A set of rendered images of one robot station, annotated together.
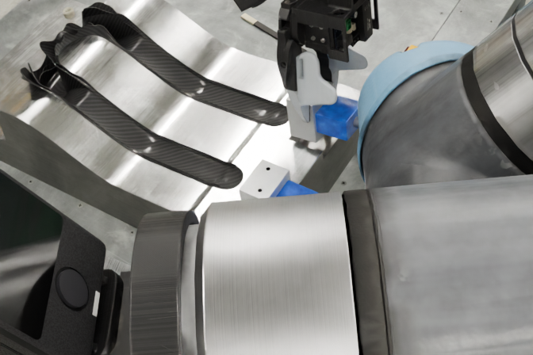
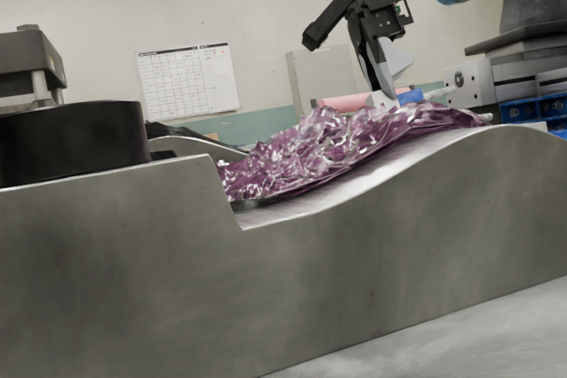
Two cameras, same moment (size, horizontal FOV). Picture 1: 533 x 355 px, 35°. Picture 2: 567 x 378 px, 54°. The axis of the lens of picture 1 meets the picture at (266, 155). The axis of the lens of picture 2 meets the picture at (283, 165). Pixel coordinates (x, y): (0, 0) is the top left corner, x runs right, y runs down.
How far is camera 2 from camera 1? 0.98 m
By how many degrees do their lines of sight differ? 59
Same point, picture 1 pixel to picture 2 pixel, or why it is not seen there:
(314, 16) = not seen: outside the picture
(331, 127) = (412, 98)
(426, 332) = not seen: outside the picture
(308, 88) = (391, 60)
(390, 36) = not seen: hidden behind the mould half
